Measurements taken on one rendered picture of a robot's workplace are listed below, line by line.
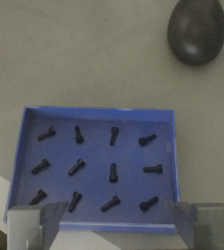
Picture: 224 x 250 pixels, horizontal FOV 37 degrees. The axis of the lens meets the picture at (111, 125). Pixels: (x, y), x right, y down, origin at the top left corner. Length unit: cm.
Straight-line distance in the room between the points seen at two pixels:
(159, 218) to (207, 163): 6
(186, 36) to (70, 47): 12
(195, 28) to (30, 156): 19
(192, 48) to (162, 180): 13
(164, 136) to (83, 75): 10
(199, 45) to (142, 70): 6
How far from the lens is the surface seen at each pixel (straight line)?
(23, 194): 29
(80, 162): 28
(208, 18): 35
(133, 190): 28
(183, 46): 34
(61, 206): 16
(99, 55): 35
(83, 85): 33
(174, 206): 16
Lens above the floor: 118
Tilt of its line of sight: 61 degrees down
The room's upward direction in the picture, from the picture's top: straight up
